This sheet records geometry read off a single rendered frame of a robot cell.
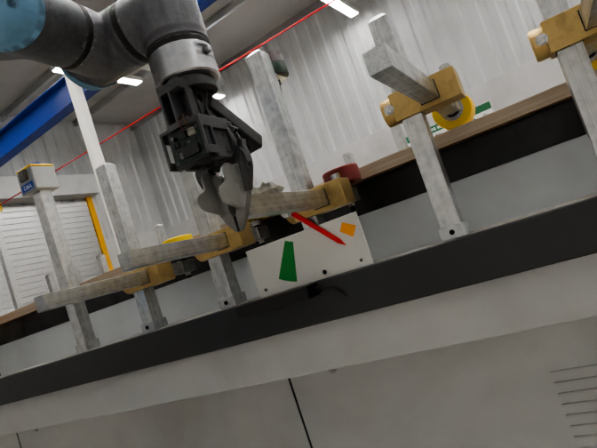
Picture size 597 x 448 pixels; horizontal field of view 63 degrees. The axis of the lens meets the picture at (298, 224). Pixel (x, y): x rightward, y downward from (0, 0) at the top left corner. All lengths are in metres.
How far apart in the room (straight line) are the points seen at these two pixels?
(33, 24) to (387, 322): 0.72
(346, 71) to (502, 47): 2.57
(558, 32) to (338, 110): 8.25
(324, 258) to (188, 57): 0.45
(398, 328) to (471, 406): 0.31
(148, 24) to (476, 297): 0.66
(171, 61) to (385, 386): 0.86
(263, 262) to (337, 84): 8.15
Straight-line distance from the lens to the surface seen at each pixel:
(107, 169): 1.29
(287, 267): 0.97
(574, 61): 0.86
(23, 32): 0.69
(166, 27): 0.71
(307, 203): 0.84
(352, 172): 1.03
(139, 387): 1.36
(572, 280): 0.88
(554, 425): 1.17
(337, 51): 9.17
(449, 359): 1.15
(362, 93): 8.86
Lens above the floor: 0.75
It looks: 4 degrees up
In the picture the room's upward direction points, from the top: 19 degrees counter-clockwise
